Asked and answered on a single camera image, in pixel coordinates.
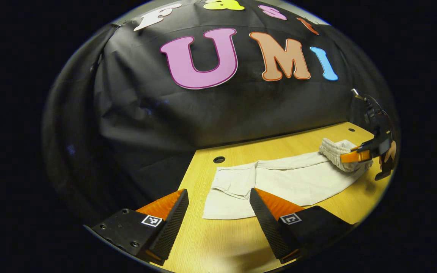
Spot white jeans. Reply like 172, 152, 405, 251
203, 138, 374, 220

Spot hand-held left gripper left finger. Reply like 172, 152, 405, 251
91, 188, 190, 266

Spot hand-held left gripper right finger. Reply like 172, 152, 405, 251
249, 187, 356, 264

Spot black backdrop cloth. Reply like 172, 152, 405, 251
44, 0, 395, 226

